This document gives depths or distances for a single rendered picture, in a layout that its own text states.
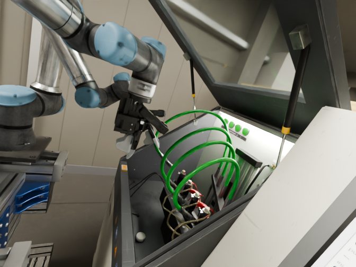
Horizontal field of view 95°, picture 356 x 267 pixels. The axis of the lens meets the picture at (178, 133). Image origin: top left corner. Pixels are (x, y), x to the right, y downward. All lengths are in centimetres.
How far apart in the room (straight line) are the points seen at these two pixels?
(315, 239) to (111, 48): 55
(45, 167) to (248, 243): 81
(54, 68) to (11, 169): 45
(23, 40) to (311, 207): 234
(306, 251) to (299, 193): 11
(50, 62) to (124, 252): 79
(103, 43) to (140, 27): 186
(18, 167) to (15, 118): 20
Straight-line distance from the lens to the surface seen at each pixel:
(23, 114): 86
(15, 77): 233
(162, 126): 52
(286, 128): 53
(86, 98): 66
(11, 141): 89
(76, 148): 244
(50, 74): 93
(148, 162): 111
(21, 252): 60
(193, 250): 57
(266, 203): 52
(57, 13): 45
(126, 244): 66
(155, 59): 47
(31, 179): 95
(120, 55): 38
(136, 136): 50
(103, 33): 41
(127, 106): 50
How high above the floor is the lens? 147
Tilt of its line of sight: 14 degrees down
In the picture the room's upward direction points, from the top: 20 degrees clockwise
